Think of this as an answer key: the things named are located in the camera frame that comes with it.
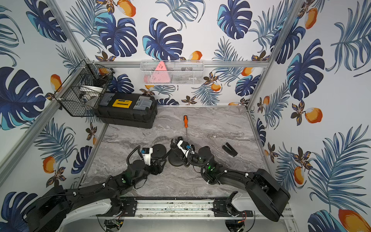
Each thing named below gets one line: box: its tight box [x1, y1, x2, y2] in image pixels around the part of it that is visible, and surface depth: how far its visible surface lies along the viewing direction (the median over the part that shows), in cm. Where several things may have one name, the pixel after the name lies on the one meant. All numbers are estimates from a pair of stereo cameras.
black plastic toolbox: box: [94, 92, 158, 129], surface depth 101 cm
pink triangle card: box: [148, 60, 171, 84], surface depth 92 cm
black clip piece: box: [222, 142, 239, 158], surface depth 97 cm
